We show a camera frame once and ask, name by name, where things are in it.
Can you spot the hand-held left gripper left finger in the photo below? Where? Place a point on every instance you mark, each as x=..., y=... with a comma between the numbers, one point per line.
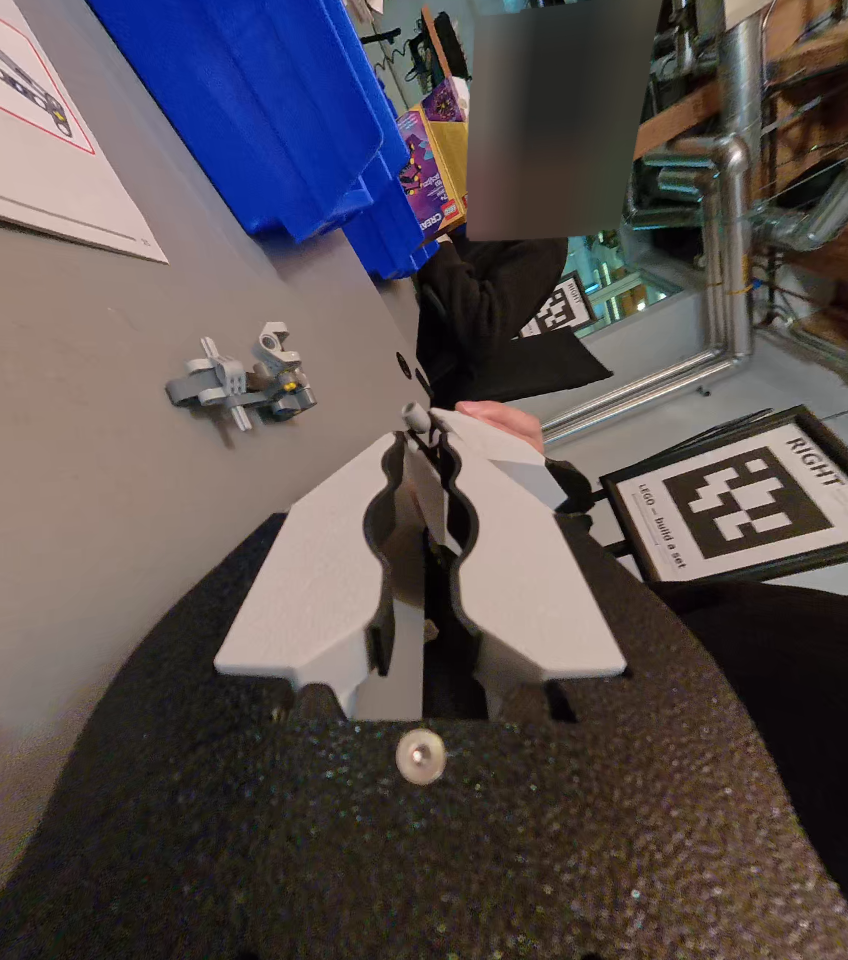
x=296, y=600

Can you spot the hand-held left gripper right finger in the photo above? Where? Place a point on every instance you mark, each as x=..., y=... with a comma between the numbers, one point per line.
x=544, y=600

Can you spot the curved grey toy piece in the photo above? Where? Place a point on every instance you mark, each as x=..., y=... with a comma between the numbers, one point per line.
x=416, y=416

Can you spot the grey toy connector assembly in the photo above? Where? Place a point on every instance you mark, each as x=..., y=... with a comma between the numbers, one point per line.
x=229, y=382

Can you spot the person's right forearm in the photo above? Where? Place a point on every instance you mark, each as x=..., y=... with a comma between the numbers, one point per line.
x=806, y=712

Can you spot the person's right hand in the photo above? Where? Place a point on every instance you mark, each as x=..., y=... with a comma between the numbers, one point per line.
x=506, y=421

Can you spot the fiducial tag card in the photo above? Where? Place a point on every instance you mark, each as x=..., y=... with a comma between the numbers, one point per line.
x=560, y=304

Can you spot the black framed sign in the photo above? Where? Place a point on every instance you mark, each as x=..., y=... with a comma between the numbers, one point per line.
x=754, y=502

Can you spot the purple toy box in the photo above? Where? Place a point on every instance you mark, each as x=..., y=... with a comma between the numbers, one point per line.
x=431, y=165

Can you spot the silver metal pipes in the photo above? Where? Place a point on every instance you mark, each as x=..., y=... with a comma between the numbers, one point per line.
x=728, y=225

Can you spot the large blue storage bin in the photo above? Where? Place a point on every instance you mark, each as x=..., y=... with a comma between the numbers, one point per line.
x=244, y=97

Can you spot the open instruction booklet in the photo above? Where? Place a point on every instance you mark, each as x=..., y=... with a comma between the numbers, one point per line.
x=19, y=150

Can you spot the silver air duct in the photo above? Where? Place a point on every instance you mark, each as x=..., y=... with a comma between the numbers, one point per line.
x=829, y=202

